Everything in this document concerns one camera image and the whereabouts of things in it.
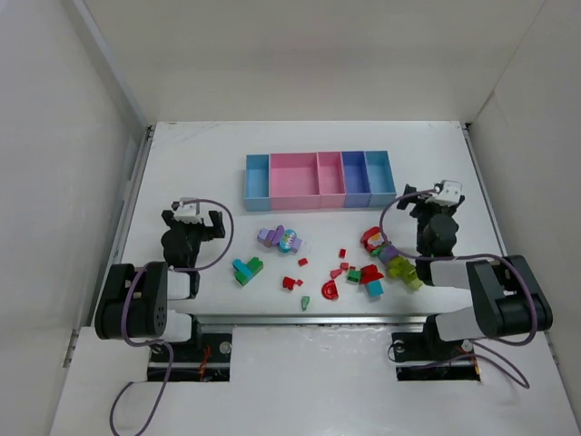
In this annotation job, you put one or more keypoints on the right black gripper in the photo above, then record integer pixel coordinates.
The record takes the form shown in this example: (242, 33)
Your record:
(409, 200)

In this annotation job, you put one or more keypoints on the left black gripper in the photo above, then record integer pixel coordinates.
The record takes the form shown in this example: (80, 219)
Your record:
(211, 226)

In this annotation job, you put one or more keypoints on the teal frog duplo brick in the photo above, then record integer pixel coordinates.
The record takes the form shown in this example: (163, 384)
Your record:
(284, 244)

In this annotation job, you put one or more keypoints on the lavender duplo brick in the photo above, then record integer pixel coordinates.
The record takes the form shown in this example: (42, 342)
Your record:
(295, 244)

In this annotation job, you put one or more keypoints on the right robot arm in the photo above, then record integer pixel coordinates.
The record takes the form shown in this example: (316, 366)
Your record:
(506, 298)

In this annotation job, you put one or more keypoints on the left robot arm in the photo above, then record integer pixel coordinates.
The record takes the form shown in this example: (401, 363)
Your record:
(134, 302)

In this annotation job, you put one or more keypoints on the purple flower duplo brick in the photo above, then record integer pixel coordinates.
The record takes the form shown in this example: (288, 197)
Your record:
(387, 254)

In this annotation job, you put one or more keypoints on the lime green duplo stack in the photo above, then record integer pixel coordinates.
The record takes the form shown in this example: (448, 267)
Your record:
(401, 268)

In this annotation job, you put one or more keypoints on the light blue bin right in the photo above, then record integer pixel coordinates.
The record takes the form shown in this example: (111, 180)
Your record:
(381, 182)

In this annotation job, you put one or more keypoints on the red flower duplo brick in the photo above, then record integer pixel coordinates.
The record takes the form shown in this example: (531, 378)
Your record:
(372, 239)

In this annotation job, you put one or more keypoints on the red duplo roof brick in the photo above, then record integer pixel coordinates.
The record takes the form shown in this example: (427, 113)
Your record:
(370, 273)

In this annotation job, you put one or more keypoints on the purple bin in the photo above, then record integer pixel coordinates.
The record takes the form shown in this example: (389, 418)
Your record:
(356, 179)

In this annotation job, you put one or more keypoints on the teal square brick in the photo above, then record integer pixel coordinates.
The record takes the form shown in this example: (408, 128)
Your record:
(374, 289)

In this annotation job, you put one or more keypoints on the small green number brick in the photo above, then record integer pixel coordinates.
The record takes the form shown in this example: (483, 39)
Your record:
(354, 276)

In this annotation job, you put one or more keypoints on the red brick cluster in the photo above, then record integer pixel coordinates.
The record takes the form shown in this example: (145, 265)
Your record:
(289, 283)

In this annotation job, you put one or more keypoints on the red arch brick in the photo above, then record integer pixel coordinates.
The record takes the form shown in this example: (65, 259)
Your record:
(329, 291)

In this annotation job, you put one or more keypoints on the large pink bin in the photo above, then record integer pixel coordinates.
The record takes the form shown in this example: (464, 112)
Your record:
(294, 180)

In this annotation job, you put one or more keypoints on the green slope piece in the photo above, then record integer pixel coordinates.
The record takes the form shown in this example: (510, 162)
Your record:
(304, 303)

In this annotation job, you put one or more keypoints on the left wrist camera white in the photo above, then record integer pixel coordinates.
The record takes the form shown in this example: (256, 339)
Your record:
(187, 210)

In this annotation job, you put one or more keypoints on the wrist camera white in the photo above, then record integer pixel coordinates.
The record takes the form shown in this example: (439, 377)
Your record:
(187, 210)
(447, 193)

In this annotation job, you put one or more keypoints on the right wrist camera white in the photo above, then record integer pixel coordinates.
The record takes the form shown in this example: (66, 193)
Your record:
(447, 193)

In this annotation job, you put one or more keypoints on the aluminium rail front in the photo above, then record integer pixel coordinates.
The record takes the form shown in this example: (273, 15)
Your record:
(305, 320)

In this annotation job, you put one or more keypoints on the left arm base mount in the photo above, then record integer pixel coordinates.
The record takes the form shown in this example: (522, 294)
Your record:
(206, 358)

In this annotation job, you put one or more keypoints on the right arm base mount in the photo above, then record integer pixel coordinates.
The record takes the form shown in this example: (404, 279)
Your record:
(419, 359)

